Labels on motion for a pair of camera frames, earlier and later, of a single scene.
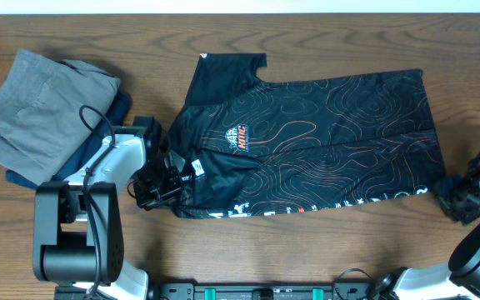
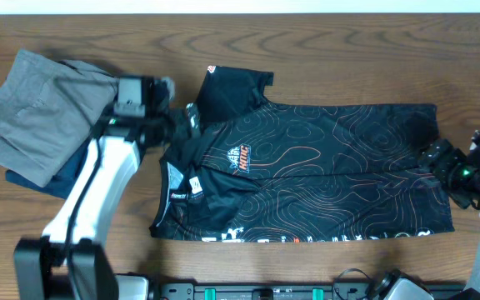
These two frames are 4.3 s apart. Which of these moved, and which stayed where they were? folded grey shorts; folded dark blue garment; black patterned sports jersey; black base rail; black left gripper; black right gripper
Moved: black left gripper; black patterned sports jersey; black right gripper
Stayed: folded grey shorts; black base rail; folded dark blue garment
